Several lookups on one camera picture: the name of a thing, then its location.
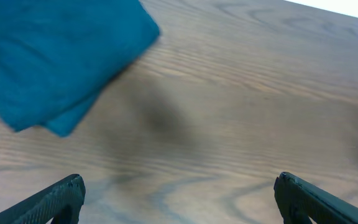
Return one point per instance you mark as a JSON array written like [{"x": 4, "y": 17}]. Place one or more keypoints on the folded navy shorts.
[{"x": 63, "y": 124}]

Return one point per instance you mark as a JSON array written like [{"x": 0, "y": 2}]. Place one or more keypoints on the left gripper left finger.
[{"x": 59, "y": 203}]

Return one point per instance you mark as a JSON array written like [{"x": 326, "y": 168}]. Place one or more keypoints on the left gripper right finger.
[{"x": 301, "y": 202}]

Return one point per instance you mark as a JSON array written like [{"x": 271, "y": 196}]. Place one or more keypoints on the navy blue shorts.
[{"x": 54, "y": 53}]

